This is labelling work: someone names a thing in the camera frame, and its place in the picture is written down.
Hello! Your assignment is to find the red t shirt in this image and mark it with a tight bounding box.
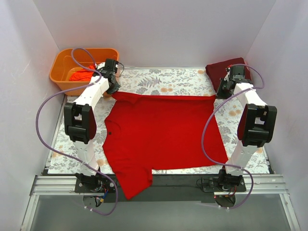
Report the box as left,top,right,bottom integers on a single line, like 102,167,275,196
103,92,228,199

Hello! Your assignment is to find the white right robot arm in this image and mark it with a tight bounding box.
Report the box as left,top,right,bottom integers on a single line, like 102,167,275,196
217,74,277,191

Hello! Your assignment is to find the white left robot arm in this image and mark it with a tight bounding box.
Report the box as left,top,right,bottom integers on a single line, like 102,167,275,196
64,70,119,193

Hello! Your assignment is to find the folded dark maroon t shirt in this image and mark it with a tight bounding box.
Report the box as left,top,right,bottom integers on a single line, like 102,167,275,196
205,57,246,92

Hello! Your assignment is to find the orange t shirt in basin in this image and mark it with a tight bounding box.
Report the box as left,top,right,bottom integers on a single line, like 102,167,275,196
69,68,94,82

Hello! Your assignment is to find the floral patterned table mat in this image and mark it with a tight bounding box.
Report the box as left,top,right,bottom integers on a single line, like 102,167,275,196
46,68,270,175

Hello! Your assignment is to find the orange plastic basin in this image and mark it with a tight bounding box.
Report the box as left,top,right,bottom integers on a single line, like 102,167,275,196
50,48,119,96

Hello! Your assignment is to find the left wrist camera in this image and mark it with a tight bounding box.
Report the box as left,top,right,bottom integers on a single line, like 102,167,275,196
97,59,119,77

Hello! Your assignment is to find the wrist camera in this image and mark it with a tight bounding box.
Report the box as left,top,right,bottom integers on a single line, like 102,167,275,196
224,65,245,81
97,59,119,77

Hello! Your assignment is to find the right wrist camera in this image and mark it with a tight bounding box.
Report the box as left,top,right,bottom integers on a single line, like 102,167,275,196
224,65,245,81

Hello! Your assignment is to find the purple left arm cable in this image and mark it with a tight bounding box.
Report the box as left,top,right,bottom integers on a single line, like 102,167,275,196
35,48,118,216

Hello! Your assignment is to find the aluminium frame rail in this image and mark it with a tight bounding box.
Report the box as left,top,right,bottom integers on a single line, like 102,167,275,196
21,174,300,231

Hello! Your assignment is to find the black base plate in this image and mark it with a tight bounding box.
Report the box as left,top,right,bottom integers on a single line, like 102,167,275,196
75,174,246,203

